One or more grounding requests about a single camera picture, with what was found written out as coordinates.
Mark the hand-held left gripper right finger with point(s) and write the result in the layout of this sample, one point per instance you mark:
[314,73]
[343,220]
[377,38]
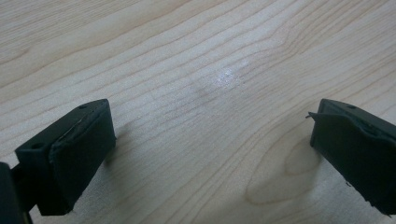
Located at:
[355,149]

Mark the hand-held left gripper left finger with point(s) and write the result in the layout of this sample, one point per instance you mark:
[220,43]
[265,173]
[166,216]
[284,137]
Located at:
[71,155]

